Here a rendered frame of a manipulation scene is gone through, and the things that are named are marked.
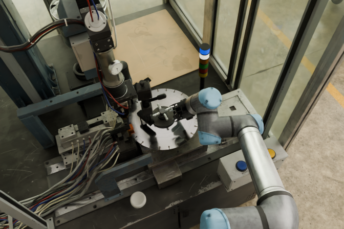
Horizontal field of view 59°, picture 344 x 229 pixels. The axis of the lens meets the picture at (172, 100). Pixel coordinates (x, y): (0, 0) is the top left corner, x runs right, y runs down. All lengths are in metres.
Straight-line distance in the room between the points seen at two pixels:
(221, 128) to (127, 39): 1.17
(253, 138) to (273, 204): 0.25
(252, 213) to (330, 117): 2.06
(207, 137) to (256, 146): 0.17
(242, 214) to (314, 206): 1.63
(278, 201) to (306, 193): 1.57
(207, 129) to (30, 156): 0.98
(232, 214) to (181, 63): 1.23
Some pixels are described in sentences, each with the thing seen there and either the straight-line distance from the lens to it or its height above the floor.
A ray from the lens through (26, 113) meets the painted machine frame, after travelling 1.45.
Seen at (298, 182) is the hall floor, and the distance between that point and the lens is 2.40.
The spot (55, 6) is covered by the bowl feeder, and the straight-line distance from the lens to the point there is 1.85.
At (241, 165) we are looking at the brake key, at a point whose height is 0.91.
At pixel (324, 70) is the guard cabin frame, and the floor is 1.39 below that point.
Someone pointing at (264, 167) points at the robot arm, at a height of 1.31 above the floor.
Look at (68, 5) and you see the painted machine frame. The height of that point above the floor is 1.52.
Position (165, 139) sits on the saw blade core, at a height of 0.95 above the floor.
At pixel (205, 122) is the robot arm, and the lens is 1.03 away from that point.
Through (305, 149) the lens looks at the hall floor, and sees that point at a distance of 2.53.
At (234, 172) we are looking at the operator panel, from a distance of 1.33.
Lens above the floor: 2.12
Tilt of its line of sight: 55 degrees down
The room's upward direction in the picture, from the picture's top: 4 degrees counter-clockwise
